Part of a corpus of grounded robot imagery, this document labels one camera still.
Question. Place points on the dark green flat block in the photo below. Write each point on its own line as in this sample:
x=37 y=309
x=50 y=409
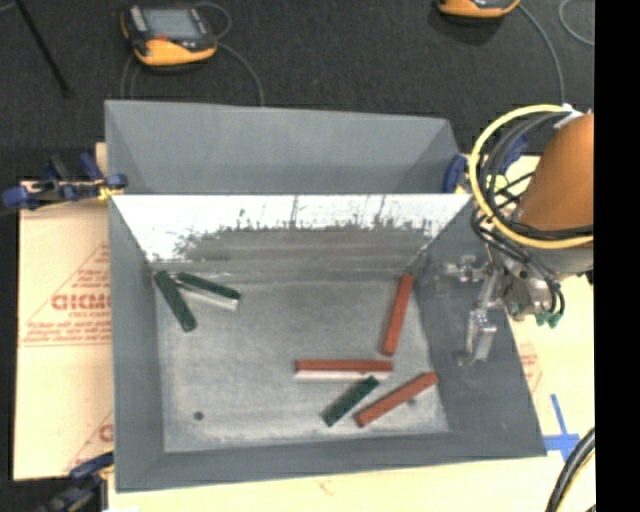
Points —
x=207 y=287
x=175 y=302
x=350 y=401

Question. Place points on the grey metal bin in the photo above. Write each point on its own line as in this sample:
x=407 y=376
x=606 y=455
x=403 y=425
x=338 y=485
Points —
x=280 y=330

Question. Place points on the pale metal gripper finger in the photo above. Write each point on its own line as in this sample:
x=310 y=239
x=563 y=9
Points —
x=466 y=270
x=481 y=332

